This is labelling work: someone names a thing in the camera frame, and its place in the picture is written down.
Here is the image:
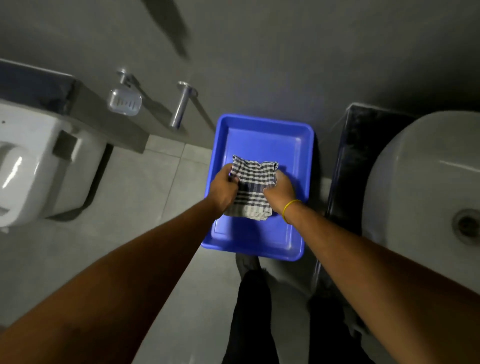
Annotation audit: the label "white toilet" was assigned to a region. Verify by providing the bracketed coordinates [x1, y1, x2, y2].
[0, 98, 109, 233]

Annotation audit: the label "person's black trousers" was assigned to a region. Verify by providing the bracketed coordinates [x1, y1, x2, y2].
[222, 269, 376, 364]

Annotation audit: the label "grey ledge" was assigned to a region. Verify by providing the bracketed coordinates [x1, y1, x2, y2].
[0, 58, 151, 154]

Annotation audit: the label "metal soap dish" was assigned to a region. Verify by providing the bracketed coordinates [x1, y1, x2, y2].
[107, 69, 143, 116]

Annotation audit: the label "white wash basin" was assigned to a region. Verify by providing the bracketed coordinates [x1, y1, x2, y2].
[361, 110, 480, 295]

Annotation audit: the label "person's right hand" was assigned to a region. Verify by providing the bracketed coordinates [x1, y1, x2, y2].
[263, 169, 299, 217]

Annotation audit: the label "person's left hand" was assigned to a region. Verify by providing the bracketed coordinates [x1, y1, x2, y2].
[207, 163, 240, 219]

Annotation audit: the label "black basin counter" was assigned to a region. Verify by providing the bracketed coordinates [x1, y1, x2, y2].
[310, 103, 418, 334]

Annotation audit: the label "grey checked cloth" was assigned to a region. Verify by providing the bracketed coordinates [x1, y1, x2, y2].
[224, 155, 280, 221]

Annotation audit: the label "person's right forearm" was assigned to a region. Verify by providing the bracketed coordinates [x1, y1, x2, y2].
[283, 201, 480, 364]

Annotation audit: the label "person's left forearm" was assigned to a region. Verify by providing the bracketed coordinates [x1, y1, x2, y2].
[0, 196, 223, 364]

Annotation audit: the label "chrome wall tap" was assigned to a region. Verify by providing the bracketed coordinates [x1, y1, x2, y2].
[168, 81, 199, 130]

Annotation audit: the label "chrome basin drain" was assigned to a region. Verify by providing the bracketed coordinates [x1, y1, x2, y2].
[452, 208, 480, 246]

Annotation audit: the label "yellow wrist band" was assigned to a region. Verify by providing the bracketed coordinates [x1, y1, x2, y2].
[282, 199, 303, 225]

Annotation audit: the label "blue plastic tray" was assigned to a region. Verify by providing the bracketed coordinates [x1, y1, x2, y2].
[200, 114, 315, 262]

